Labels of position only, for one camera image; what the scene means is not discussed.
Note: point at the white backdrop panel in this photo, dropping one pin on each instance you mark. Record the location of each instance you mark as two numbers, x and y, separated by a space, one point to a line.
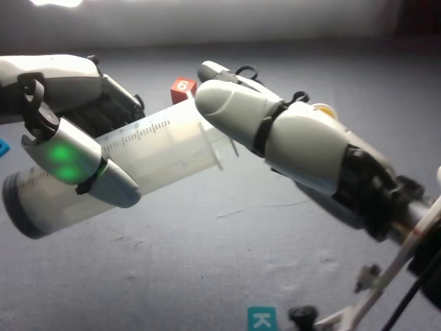
206 20

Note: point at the orange number cube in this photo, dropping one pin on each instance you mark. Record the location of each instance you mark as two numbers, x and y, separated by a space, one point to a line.
181 89

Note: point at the large clear plastic syringe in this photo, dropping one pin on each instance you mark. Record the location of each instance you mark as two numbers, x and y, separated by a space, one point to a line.
165 151

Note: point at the flat blue block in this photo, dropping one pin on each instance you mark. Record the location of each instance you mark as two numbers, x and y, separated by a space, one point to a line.
3 148

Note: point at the teal letter K block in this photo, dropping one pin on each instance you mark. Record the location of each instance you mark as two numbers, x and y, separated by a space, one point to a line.
262 319

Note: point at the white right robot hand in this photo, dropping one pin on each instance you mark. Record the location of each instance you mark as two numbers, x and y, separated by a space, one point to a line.
303 145

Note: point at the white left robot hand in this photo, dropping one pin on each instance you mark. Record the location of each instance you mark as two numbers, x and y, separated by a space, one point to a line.
65 82

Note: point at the grey table cloth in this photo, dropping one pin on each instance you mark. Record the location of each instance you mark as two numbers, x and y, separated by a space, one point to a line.
189 269

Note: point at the yellow button white base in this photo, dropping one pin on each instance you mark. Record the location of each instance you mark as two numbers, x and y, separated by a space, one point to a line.
325 109

